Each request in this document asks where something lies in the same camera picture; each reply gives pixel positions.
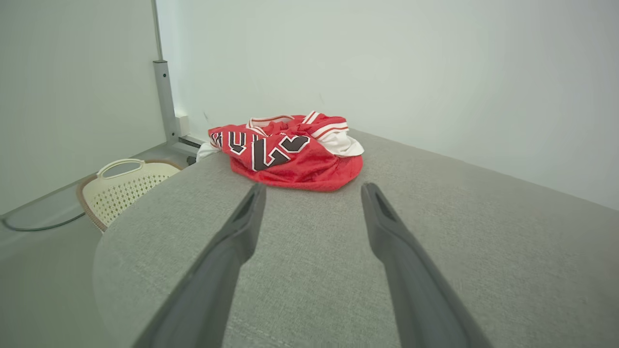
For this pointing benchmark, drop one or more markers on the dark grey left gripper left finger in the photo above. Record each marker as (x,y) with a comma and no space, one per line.
(213,280)

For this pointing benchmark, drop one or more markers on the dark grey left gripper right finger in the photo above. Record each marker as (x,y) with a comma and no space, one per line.
(416,290)

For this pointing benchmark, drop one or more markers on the red basketball jersey white sleeves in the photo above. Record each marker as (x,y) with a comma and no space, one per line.
(300,164)

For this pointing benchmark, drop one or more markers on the cream plastic laundry basket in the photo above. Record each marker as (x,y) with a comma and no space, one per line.
(125,186)

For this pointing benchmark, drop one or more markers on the small white wall box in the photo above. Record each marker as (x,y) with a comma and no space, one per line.
(182,124)

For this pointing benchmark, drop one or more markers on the grey metal stand post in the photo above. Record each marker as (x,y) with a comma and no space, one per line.
(164,96)

